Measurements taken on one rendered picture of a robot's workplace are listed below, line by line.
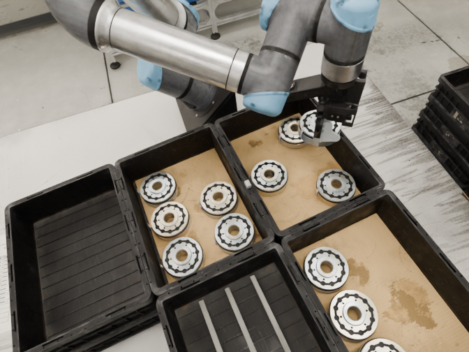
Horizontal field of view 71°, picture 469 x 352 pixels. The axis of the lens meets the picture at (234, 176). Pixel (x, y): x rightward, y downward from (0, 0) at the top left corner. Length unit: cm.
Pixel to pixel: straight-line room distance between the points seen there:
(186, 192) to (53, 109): 194
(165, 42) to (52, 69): 254
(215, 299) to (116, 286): 25
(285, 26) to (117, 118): 94
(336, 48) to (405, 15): 253
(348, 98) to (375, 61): 195
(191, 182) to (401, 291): 61
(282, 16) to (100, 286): 74
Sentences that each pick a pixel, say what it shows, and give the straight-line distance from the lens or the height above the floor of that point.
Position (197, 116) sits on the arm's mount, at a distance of 115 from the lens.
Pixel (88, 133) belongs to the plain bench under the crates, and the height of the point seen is 70.
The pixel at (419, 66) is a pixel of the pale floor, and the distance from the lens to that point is 271.
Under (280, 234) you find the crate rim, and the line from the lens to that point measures 77.
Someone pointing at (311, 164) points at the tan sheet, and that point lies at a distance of 99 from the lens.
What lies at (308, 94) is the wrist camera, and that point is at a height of 114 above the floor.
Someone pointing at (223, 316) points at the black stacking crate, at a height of 83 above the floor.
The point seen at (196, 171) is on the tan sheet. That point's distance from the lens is 99.
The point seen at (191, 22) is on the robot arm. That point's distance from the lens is 107.
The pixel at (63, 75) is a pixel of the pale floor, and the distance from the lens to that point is 301.
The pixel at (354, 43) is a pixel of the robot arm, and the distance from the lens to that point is 62.
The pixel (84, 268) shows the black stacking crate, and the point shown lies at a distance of 98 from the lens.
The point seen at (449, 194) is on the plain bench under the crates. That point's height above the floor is 70.
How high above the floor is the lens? 165
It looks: 58 degrees down
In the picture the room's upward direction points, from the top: 10 degrees counter-clockwise
